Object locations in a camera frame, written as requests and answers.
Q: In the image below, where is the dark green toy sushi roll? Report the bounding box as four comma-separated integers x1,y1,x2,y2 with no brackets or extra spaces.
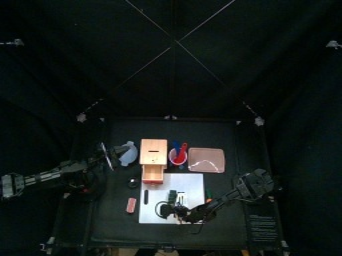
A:
167,189,189,206

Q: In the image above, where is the white cutting board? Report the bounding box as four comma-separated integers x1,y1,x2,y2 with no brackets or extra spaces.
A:
138,172,206,225

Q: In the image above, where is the pink square plate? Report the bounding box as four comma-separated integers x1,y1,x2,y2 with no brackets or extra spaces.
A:
187,147,227,174

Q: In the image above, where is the light wooden box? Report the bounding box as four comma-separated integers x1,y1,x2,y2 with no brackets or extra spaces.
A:
139,138,170,169

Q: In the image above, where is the red-fronted wooden drawer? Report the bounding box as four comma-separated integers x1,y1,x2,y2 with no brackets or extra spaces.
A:
141,164,166,185

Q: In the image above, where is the pink toy food piece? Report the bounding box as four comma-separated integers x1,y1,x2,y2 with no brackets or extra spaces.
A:
126,197,138,214

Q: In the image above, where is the red plastic cup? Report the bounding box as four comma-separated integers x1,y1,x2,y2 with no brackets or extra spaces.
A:
167,147,190,167

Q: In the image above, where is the thin diagonal brace wire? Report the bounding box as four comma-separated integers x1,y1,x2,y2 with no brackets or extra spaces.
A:
125,0,261,118
81,0,237,117

